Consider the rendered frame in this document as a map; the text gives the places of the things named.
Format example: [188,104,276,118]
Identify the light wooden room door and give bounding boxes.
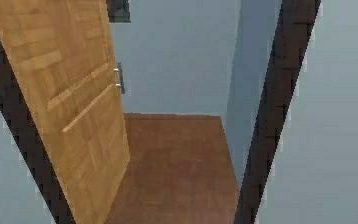
[0,0,131,224]

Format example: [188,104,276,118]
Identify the grey metal door handle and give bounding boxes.
[113,61,126,95]

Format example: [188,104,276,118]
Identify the dark brown door frame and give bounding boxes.
[0,0,322,224]

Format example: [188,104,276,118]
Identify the dark framed wall picture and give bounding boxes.
[105,0,132,24]

